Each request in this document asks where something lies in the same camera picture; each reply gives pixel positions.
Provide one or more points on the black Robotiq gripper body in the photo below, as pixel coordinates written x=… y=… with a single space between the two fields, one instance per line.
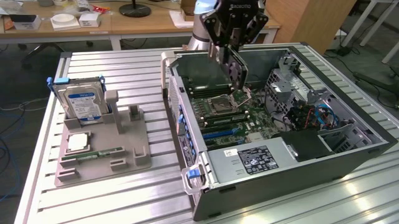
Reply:
x=237 y=12

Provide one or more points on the black graphics card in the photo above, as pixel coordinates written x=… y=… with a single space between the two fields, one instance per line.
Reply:
x=233 y=67

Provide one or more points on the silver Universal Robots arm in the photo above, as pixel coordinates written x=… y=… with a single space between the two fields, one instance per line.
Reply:
x=200 y=35

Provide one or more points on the blue expansion slot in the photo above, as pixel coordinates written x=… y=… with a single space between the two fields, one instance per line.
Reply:
x=217 y=134

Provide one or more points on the white paper stack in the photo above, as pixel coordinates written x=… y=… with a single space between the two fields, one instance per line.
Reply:
x=179 y=21

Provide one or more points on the brown cardboard box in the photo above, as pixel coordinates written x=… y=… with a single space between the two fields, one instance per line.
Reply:
x=187 y=8

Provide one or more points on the wooden cabinet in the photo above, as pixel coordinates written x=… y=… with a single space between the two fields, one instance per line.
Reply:
x=315 y=23

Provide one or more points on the black round lamp base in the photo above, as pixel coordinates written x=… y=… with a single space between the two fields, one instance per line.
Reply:
x=135 y=10

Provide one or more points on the black floor adapter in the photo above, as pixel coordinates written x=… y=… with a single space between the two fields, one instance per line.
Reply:
x=343 y=51

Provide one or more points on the metal disk bay cage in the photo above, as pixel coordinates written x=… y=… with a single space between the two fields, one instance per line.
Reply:
x=283 y=93

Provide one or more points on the metal socket cover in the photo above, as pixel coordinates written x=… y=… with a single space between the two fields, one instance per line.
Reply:
x=241 y=98

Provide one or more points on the CPU socket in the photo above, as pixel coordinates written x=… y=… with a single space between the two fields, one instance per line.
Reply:
x=219 y=105

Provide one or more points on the red packet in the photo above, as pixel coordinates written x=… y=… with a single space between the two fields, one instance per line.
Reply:
x=101 y=9

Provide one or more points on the black RAM stick with label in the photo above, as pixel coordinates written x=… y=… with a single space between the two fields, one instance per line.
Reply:
x=227 y=119

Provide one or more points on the small white labelled box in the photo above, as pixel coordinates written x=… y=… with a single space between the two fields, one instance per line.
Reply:
x=88 y=21

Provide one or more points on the white round part on box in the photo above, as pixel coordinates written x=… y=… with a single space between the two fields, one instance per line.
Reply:
x=62 y=22

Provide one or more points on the hard disk in blue caddy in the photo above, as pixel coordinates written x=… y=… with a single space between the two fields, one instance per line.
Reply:
x=81 y=102

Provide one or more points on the wooden desk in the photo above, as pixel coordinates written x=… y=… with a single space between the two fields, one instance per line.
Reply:
x=46 y=33

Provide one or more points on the grey cup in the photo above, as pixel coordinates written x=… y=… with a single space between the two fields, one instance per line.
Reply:
x=45 y=2

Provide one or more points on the grey power supply unit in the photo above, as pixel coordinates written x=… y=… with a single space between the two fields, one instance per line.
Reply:
x=227 y=168

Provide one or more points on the white box with black top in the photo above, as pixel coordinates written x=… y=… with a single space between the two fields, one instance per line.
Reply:
x=25 y=23

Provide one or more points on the green RAM stick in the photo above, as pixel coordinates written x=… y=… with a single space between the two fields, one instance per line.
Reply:
x=103 y=154

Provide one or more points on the silver CPU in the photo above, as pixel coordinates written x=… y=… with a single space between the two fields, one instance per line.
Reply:
x=77 y=142

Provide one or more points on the black open PC case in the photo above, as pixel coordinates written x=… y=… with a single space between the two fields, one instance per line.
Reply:
x=280 y=184

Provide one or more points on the grey parts rack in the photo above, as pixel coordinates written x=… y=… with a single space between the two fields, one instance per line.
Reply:
x=103 y=168

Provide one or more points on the white table frame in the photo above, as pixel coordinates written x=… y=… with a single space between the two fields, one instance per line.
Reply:
x=373 y=21

